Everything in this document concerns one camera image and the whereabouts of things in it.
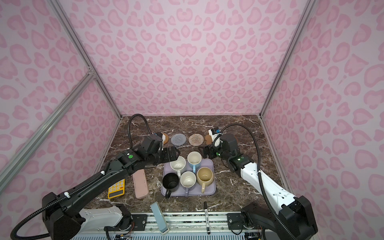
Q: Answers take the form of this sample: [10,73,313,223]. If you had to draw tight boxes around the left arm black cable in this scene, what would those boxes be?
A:
[10,113,153,240]

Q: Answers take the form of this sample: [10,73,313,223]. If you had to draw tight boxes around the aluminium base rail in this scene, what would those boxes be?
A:
[70,211,316,240]

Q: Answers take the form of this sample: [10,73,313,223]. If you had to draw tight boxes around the lavender plastic tray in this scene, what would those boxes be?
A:
[161,159,216,197]

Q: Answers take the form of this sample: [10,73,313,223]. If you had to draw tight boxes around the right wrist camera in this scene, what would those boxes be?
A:
[209,127,221,147]

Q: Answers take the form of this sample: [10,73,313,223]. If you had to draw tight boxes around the left diagonal aluminium strut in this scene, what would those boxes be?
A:
[1,71,95,193]

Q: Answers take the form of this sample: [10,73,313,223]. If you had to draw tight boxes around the white speckled mug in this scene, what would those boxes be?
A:
[170,156,187,178]

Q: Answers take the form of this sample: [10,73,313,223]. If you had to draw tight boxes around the flower shaped cork coaster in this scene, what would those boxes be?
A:
[205,135,213,145]

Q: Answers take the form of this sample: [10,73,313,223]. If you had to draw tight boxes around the light blue whiteboard eraser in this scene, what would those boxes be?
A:
[151,202,170,235]

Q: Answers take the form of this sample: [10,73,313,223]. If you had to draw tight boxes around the orange woven rattan coaster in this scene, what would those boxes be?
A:
[162,134,169,145]

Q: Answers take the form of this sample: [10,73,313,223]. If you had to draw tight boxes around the yellow beige mug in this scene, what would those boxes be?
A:
[197,167,214,194]

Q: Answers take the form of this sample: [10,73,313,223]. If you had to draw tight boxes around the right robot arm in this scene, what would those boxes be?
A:
[203,133,318,240]

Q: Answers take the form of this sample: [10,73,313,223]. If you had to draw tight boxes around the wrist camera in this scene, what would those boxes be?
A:
[155,132,164,150]
[209,127,221,147]

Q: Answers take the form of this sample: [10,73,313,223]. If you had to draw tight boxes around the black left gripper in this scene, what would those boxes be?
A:
[147,145,182,167]

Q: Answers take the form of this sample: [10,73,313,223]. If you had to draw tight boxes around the light blue mug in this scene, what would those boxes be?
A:
[187,152,202,174]

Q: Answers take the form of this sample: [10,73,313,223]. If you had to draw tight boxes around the pink pencil case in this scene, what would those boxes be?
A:
[133,170,149,200]

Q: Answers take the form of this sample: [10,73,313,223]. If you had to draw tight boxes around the blue woven round coaster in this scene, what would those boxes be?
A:
[171,134,187,147]

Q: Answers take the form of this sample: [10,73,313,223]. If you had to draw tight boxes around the lavender mug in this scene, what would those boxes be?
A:
[180,171,197,197]

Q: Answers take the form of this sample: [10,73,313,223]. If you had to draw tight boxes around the yellow calculator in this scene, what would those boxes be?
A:
[108,179,125,199]

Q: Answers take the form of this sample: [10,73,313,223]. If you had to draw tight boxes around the black mug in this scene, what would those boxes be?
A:
[162,173,180,199]

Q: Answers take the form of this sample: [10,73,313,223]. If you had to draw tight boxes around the white multicolour stitched coaster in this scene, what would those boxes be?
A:
[189,134,204,147]

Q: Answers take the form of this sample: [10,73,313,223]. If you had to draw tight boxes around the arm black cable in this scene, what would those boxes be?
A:
[212,123,298,240]
[10,113,153,240]

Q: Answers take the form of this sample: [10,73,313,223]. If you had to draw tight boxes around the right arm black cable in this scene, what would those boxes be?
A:
[212,123,298,240]

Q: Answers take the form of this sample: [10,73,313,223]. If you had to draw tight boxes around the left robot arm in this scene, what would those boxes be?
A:
[42,135,180,240]

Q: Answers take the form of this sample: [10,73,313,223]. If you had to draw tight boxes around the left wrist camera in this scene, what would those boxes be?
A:
[155,132,164,150]

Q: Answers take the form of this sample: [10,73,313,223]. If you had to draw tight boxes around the black marker pen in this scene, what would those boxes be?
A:
[204,202,211,235]

